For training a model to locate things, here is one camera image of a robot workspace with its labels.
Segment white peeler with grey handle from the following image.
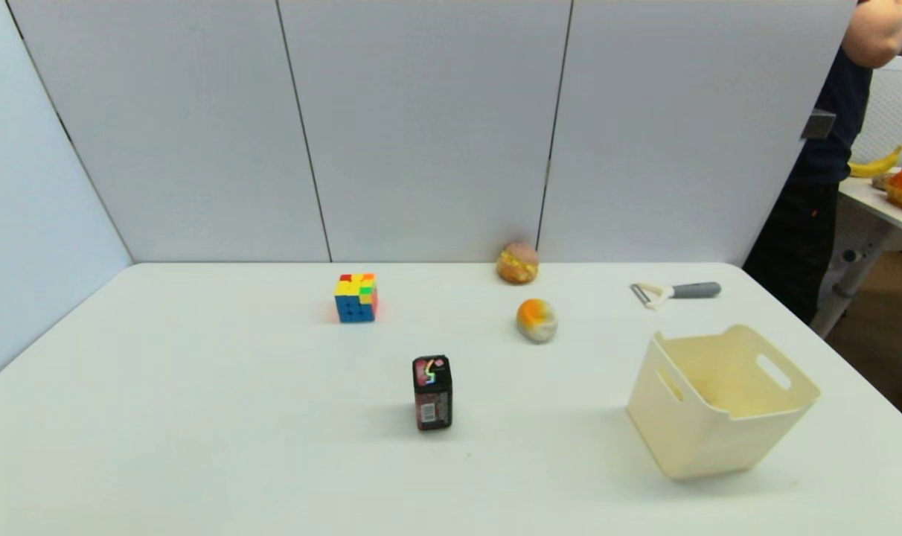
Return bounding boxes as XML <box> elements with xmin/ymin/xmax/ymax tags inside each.
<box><xmin>630</xmin><ymin>281</ymin><xmax>722</xmax><ymax>310</ymax></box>

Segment yellow banana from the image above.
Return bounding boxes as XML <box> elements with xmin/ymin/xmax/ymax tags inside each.
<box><xmin>849</xmin><ymin>145</ymin><xmax>902</xmax><ymax>178</ymax></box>

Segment brown burger bun toy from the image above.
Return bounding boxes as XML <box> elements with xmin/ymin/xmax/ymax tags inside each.
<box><xmin>496</xmin><ymin>242</ymin><xmax>540</xmax><ymax>285</ymax></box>

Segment small black printed box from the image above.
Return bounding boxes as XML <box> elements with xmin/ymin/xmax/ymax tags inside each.
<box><xmin>412</xmin><ymin>355</ymin><xmax>453</xmax><ymax>431</ymax></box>

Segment person in dark clothes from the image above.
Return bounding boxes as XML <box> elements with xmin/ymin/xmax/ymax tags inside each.
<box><xmin>741</xmin><ymin>0</ymin><xmax>887</xmax><ymax>325</ymax></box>

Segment small grey wall box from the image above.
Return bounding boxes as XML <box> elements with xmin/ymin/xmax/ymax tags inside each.
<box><xmin>801</xmin><ymin>109</ymin><xmax>837</xmax><ymax>141</ymax></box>

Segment cream plastic basket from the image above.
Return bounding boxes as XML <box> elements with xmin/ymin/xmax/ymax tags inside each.
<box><xmin>627</xmin><ymin>324</ymin><xmax>822</xmax><ymax>480</ymax></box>

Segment multicoloured rubiks cube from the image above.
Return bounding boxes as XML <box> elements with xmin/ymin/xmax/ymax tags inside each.
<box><xmin>335</xmin><ymin>272</ymin><xmax>379</xmax><ymax>323</ymax></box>

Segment white perforated panel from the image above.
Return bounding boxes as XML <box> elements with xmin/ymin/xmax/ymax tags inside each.
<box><xmin>842</xmin><ymin>58</ymin><xmax>902</xmax><ymax>246</ymax></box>

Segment white side table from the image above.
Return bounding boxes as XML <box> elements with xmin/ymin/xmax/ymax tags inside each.
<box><xmin>808</xmin><ymin>176</ymin><xmax>902</xmax><ymax>339</ymax></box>

